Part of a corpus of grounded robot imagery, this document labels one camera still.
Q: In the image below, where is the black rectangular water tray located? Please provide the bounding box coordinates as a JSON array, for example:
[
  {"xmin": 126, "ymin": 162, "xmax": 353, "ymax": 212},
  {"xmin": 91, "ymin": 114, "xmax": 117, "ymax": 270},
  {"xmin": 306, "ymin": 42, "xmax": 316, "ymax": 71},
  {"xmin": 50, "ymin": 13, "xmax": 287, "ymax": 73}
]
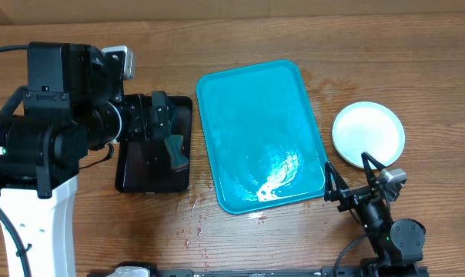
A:
[{"xmin": 115, "ymin": 95, "xmax": 192, "ymax": 194}]

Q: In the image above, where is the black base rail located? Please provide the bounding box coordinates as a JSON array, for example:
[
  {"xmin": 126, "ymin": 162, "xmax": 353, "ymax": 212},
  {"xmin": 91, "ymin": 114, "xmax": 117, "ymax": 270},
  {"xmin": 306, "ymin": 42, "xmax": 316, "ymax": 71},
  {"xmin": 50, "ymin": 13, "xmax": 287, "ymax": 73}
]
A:
[{"xmin": 86, "ymin": 261, "xmax": 430, "ymax": 277}]

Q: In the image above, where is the light blue plate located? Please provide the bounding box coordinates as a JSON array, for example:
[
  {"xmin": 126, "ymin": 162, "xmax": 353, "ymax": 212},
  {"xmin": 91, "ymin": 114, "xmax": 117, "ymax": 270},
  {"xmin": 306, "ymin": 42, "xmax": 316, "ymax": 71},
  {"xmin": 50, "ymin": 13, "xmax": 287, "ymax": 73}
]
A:
[{"xmin": 332, "ymin": 102, "xmax": 406, "ymax": 169}]

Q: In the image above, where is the dark hourglass sponge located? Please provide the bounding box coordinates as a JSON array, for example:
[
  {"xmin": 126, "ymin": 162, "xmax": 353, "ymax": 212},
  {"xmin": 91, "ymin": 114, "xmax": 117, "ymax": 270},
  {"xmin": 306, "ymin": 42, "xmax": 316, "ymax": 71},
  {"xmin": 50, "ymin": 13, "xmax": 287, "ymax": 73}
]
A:
[{"xmin": 164, "ymin": 135, "xmax": 189, "ymax": 172}]

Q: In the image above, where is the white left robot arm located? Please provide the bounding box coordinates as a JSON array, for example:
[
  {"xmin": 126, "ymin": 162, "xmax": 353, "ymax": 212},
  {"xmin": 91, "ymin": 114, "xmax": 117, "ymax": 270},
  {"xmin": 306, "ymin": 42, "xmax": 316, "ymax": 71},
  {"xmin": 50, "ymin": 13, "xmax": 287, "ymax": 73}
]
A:
[{"xmin": 0, "ymin": 42, "xmax": 189, "ymax": 276}]

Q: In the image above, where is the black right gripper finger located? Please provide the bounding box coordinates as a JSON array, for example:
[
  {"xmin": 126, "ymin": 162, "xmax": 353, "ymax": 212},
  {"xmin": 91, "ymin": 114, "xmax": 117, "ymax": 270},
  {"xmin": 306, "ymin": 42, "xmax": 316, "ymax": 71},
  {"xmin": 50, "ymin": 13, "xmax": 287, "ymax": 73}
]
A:
[
  {"xmin": 361, "ymin": 152, "xmax": 386, "ymax": 185},
  {"xmin": 324, "ymin": 162, "xmax": 350, "ymax": 196}
]

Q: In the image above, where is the teal plastic tray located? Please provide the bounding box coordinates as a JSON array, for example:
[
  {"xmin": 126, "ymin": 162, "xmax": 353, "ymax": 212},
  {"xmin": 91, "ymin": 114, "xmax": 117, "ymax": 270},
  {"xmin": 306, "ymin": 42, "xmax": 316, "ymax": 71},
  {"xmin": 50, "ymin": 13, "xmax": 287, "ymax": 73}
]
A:
[{"xmin": 196, "ymin": 60, "xmax": 327, "ymax": 215}]

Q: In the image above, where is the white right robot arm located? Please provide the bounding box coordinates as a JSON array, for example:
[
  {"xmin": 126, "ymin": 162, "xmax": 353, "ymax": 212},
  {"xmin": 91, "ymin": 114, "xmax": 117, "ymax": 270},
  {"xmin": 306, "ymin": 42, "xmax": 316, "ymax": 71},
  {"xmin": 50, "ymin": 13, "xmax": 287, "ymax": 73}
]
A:
[{"xmin": 321, "ymin": 152, "xmax": 429, "ymax": 277}]

